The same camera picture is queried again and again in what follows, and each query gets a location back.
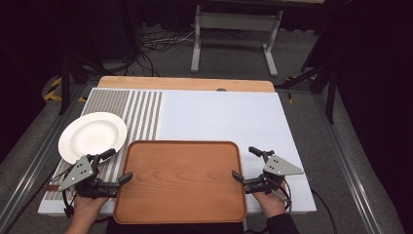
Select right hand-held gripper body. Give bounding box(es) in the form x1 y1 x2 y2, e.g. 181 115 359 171
243 149 305 196

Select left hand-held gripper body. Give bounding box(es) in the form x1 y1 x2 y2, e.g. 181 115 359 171
57 154 121 200

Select white round plate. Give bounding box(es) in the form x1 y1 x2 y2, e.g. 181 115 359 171
57 111 129 166

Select brown wooden tray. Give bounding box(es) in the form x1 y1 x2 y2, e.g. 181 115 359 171
112 139 248 226

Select person's left hand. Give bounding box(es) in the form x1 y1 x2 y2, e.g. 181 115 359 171
73 194 110 219

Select person's right hand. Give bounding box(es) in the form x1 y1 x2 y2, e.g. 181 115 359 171
252 180 288 218

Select white table cover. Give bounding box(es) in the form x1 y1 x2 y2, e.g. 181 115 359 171
37 87 318 216

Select grey striped placemat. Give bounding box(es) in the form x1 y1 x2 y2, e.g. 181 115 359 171
43 89 164 202

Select black metal stand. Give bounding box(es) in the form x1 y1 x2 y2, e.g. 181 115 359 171
276 62 338 125
57 53 108 116

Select yellow black floor tape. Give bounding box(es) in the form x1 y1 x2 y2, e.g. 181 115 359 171
43 76 88 103

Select grey metal stand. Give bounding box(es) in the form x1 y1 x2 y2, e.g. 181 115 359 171
190 4 284 78

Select left hand-held gripper cable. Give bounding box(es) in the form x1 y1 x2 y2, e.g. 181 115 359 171
50 169 76 218

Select hand-held gripper cable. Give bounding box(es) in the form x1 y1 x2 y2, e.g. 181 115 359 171
246 176 338 234
50 169 76 218

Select aluminium floor rail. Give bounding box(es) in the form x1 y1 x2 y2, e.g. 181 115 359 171
311 93 388 234
0 83 88 234

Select right hand-held gripper cable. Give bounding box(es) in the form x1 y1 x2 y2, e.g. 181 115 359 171
246 176 338 234

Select black floor cables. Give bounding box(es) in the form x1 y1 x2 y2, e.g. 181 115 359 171
106 27 199 78

